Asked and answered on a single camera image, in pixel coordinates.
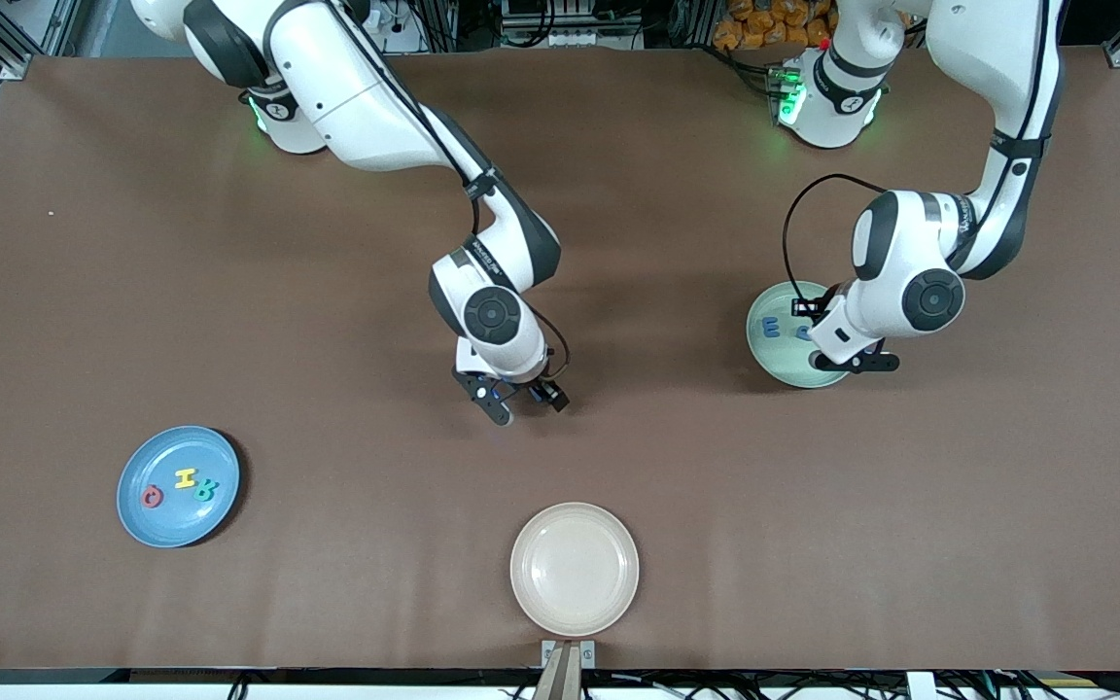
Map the beige plate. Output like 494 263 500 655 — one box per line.
509 502 641 639

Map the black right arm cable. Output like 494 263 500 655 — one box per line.
529 309 572 382

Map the brown table cover sheet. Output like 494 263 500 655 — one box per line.
0 44 1120 674

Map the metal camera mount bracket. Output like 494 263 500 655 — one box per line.
541 639 597 700

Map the bag of orange items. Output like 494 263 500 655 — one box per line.
713 0 838 52

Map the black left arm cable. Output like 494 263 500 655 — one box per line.
781 173 889 304

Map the grey electronics box with cables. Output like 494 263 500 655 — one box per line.
500 0 653 52

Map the blue plate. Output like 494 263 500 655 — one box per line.
117 425 242 549

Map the green plate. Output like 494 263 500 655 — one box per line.
746 281 863 390

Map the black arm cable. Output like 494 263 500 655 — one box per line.
529 309 572 382
781 173 889 304

